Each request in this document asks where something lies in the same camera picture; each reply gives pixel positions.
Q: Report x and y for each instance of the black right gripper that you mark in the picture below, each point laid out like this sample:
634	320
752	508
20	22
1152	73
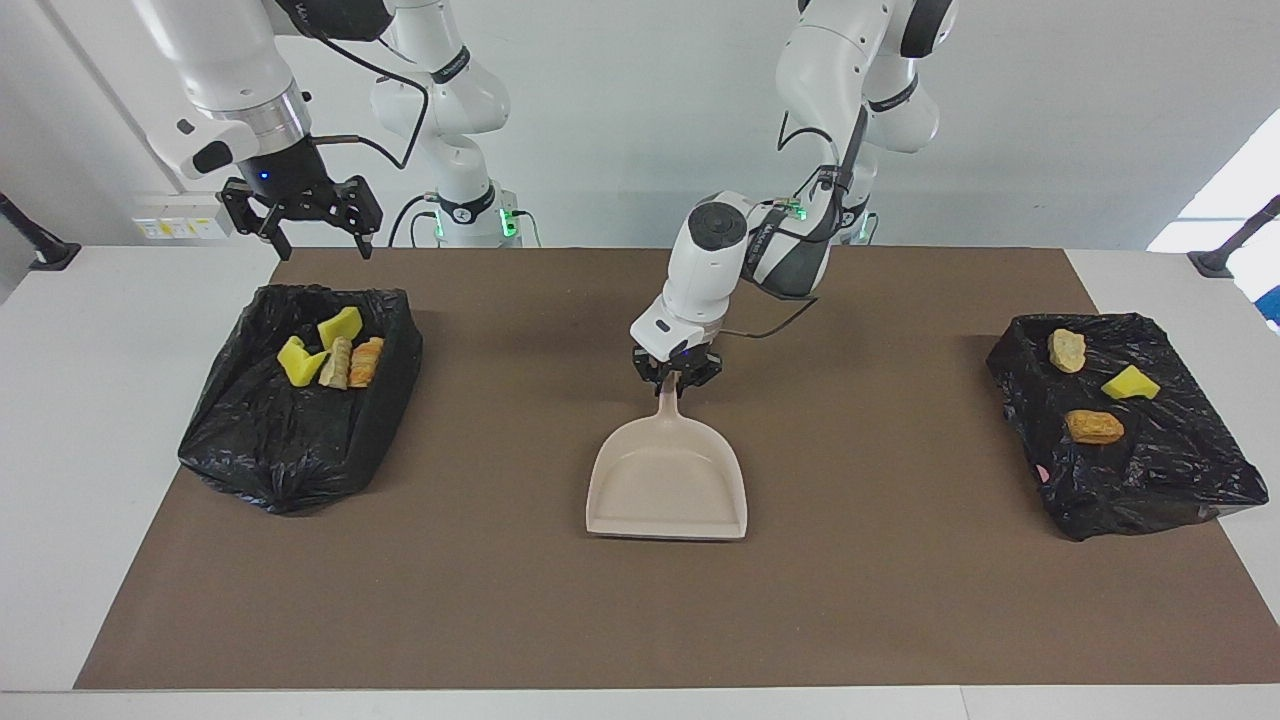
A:
295	180

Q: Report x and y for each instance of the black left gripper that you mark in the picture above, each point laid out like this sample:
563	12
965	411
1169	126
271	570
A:
680	357

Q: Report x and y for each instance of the beige plastic dustpan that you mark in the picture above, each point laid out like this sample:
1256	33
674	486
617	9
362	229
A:
665	480

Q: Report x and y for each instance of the yellow green sponge piece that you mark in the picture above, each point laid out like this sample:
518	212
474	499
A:
298	365
342	328

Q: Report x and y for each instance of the pale chip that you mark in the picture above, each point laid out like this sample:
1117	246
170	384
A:
338	368
1066	350

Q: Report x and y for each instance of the striped orange croissant toy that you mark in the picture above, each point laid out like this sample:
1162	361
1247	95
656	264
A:
368	362

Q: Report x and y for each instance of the brown bread roll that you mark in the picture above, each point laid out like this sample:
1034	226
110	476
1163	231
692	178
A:
1094	427

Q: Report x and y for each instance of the small green yellow sponge wedge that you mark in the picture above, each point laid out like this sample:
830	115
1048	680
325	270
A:
1130	383

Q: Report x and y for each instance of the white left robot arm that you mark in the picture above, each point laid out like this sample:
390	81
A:
720	260

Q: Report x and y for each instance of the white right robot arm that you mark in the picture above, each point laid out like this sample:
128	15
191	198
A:
440	100

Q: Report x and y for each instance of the black bagged bin pink patch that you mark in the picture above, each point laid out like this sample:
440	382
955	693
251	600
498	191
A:
1130	480

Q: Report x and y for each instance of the brown table mat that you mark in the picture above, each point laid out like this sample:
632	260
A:
640	620

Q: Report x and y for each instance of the black angled stand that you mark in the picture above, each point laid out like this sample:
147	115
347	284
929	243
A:
1215	262
50	255

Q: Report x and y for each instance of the blue object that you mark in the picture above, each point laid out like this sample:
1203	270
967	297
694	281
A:
1273	310

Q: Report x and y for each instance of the white wall socket box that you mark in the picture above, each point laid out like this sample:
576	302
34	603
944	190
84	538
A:
175	225

